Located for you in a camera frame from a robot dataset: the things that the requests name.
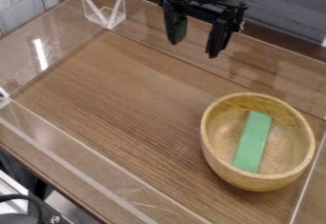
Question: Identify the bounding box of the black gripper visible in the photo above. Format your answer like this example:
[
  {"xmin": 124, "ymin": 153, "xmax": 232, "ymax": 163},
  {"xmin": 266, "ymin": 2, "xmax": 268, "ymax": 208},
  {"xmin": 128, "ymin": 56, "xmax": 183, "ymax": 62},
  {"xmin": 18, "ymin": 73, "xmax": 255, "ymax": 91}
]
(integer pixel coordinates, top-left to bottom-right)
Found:
[{"xmin": 159, "ymin": 0, "xmax": 248, "ymax": 58}]

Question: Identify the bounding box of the green rectangular block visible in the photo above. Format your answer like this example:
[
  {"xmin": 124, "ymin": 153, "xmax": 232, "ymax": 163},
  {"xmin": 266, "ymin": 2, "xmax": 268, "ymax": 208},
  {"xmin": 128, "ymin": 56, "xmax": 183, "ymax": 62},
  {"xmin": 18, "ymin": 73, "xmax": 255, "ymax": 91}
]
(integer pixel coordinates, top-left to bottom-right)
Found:
[{"xmin": 231, "ymin": 111, "xmax": 272, "ymax": 173}]

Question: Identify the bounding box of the brown wooden bowl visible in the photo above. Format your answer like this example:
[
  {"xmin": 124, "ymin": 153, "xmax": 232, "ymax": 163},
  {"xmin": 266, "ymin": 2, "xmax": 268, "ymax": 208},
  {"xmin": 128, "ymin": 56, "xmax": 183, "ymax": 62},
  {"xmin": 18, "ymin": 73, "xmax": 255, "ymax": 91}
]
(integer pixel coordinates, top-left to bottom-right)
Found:
[{"xmin": 200, "ymin": 92, "xmax": 315, "ymax": 192}]

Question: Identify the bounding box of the clear acrylic front wall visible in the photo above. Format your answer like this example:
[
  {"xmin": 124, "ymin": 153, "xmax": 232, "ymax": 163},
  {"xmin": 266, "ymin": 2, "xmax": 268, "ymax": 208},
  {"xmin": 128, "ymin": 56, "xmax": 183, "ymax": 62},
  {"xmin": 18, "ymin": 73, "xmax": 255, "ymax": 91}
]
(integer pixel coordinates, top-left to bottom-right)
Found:
[{"xmin": 0, "ymin": 98, "xmax": 211, "ymax": 224}]

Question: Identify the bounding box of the black cable lower left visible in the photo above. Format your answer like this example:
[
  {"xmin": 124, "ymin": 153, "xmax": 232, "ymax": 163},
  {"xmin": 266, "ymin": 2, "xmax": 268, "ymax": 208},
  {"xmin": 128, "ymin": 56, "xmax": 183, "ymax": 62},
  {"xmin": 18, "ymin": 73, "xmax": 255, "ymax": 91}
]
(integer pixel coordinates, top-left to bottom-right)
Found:
[{"xmin": 0, "ymin": 193, "xmax": 45, "ymax": 224}]

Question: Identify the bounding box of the black metal table frame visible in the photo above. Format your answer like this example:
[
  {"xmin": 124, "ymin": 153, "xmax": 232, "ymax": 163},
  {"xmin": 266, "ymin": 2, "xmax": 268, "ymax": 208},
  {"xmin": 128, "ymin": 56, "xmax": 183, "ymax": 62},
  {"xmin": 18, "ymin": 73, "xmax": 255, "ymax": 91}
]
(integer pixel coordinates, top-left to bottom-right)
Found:
[{"xmin": 0, "ymin": 151, "xmax": 68, "ymax": 224}]

